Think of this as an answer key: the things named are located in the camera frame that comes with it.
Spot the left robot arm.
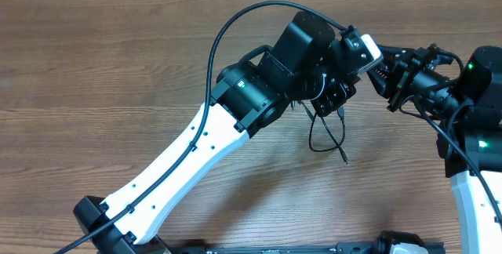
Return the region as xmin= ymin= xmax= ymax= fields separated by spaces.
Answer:
xmin=74 ymin=11 xmax=382 ymax=253

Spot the black usb cable thick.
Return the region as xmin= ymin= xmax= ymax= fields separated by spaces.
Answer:
xmin=298 ymin=101 xmax=349 ymax=165

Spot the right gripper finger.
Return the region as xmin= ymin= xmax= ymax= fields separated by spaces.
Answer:
xmin=367 ymin=69 xmax=395 ymax=98
xmin=378 ymin=45 xmax=412 ymax=62

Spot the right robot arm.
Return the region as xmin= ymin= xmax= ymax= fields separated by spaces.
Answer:
xmin=368 ymin=44 xmax=501 ymax=253

